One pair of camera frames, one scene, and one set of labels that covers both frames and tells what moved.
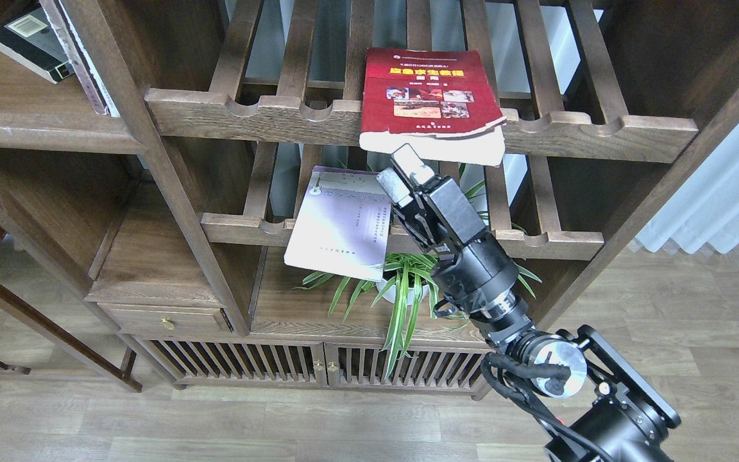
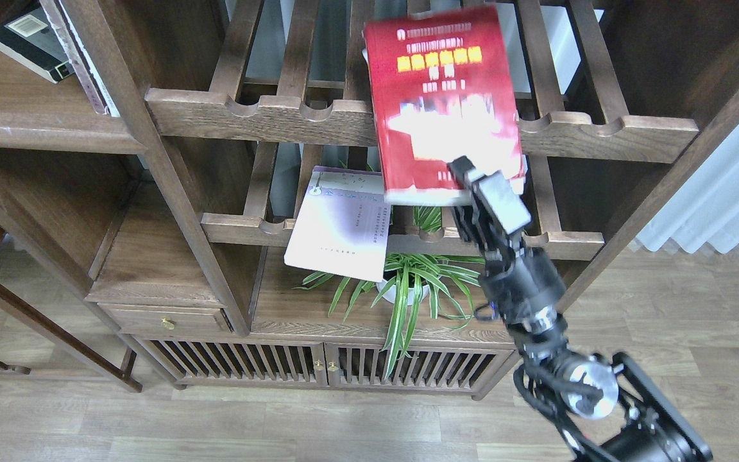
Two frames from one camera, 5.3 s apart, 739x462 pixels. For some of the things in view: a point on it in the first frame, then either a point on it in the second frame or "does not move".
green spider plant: x=408 y=277 does not move
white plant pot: x=390 y=295 does not move
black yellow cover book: x=31 y=39 does not move
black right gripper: x=481 y=278 -> x=526 y=288
